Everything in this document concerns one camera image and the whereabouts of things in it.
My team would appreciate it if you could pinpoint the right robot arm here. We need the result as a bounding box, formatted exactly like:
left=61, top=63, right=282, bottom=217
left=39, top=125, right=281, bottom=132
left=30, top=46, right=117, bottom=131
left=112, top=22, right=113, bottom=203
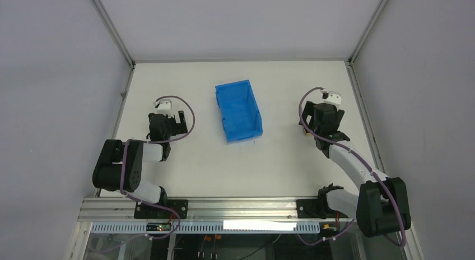
left=298, top=101, right=411, bottom=238

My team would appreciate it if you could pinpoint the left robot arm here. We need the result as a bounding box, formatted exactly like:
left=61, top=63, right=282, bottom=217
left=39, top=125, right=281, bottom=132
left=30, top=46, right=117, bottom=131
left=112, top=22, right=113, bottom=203
left=92, top=110, right=188, bottom=206

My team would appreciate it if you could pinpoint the blue plastic bin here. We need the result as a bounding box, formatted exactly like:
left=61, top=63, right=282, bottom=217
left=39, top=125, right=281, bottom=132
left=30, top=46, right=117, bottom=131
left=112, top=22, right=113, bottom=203
left=215, top=80, right=263, bottom=143

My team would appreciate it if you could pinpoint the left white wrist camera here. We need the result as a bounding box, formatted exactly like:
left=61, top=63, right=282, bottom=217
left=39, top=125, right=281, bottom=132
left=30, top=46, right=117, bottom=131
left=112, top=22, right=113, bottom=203
left=154, top=98, right=173, bottom=116

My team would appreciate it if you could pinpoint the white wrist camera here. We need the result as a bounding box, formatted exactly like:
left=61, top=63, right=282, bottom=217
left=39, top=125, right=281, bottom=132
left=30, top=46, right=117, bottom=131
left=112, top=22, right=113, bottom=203
left=154, top=98, right=173, bottom=116
left=322, top=90, right=342, bottom=108

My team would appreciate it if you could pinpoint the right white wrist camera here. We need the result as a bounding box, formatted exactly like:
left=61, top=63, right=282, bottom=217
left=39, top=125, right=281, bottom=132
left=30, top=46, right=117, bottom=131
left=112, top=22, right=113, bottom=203
left=322, top=90, right=342, bottom=108

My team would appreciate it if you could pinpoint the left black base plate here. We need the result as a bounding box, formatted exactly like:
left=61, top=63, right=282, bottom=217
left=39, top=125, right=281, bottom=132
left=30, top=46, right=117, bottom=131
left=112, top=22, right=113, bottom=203
left=133, top=199, right=189, bottom=219

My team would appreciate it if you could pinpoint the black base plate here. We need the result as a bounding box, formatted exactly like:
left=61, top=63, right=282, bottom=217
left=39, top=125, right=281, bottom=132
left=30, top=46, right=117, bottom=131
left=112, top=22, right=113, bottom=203
left=133, top=199, right=189, bottom=219
left=296, top=198, right=348, bottom=219

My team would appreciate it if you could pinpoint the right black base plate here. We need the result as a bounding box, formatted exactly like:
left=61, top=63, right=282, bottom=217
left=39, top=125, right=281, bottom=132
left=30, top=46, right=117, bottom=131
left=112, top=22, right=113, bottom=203
left=296, top=198, right=348, bottom=219

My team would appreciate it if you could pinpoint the aluminium mounting rail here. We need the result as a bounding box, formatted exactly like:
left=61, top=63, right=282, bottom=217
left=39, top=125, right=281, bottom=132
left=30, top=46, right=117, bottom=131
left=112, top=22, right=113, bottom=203
left=77, top=197, right=334, bottom=222

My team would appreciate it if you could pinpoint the white slotted cable duct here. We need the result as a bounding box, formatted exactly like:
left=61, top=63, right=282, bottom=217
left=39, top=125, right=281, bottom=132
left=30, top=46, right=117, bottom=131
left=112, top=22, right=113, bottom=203
left=91, top=220, right=320, bottom=234

